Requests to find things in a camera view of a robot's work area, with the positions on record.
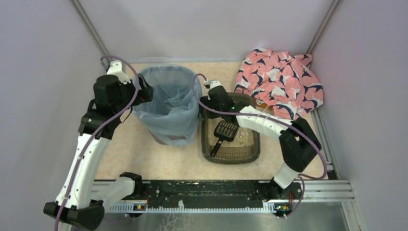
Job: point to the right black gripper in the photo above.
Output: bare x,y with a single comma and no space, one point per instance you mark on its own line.
220,113

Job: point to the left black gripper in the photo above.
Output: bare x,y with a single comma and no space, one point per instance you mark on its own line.
145,90

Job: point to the black litter scoop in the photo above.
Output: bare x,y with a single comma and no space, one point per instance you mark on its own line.
224,131

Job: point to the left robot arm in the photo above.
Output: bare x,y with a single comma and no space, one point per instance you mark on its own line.
75,205

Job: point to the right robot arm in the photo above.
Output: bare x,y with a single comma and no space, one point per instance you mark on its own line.
299,144

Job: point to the brown litter box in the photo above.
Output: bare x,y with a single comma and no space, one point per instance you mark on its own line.
245,148

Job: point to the blue-lined trash bin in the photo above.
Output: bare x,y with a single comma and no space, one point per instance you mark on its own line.
173,114

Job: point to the pink patterned cloth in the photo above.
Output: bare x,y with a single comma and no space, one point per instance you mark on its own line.
282,81

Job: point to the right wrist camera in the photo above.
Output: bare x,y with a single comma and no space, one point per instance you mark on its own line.
212,84

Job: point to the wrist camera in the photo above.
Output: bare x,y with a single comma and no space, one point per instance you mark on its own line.
212,84
118,69

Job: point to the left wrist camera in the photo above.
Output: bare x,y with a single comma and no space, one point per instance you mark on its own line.
118,69

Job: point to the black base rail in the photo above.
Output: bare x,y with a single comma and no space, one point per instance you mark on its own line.
230,196

